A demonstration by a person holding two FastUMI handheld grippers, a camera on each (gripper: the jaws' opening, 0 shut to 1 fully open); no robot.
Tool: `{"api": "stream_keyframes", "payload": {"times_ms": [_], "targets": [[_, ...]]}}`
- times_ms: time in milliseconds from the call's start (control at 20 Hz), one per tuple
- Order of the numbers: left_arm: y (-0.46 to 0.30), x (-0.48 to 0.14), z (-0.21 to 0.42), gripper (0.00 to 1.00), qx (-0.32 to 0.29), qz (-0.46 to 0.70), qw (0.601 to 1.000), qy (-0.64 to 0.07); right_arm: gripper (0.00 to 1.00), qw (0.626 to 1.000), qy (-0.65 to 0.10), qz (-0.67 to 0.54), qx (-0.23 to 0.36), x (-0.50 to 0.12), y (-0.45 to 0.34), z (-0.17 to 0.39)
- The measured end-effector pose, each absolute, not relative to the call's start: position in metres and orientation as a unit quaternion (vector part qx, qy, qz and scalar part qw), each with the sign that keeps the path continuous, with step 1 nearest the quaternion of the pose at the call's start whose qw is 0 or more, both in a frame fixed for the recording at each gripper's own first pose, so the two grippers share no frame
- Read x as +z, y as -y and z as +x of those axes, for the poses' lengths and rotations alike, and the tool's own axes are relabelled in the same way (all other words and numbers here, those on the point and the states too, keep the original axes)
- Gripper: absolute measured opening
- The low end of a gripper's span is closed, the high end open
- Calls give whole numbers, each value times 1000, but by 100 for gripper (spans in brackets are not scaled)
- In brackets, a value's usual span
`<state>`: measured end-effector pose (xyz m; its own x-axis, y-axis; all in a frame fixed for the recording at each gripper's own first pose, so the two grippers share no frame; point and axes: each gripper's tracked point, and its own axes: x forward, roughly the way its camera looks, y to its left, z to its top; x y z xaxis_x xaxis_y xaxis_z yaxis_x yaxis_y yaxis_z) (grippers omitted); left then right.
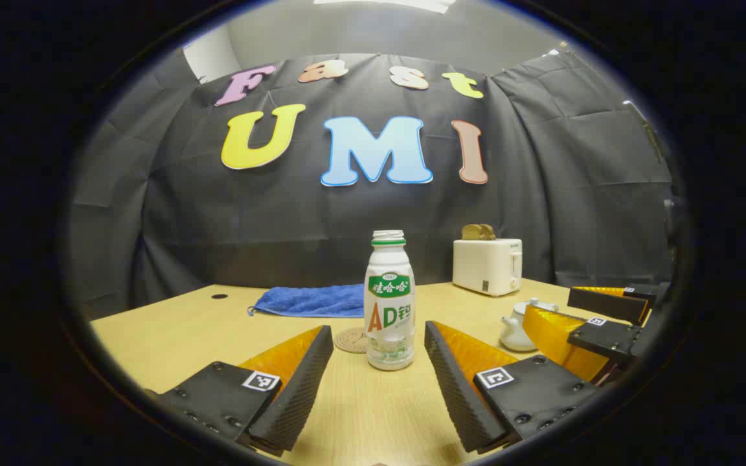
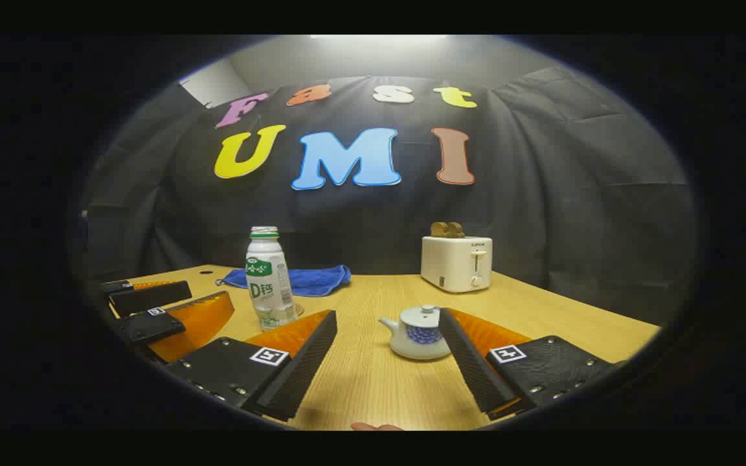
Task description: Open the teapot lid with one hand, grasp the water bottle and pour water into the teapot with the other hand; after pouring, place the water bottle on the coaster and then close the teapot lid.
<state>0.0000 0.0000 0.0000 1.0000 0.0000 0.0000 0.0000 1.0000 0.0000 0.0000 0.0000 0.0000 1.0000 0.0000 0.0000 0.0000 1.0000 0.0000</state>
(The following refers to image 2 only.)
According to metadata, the blue cloth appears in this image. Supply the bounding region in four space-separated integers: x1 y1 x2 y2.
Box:
216 264 352 298

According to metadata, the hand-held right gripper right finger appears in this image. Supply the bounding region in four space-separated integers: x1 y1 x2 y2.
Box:
438 307 620 420

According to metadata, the black backdrop cloth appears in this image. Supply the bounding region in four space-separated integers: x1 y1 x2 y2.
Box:
78 67 699 326

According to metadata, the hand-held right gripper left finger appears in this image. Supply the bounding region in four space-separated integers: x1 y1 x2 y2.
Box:
164 309 339 422

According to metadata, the white water bottle green label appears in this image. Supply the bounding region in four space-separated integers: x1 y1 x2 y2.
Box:
245 226 299 331

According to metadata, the white toaster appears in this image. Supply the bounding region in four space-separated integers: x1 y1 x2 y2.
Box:
420 235 494 294

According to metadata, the white blue-patterned teacup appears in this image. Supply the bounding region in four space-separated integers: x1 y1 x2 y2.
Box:
378 316 453 361

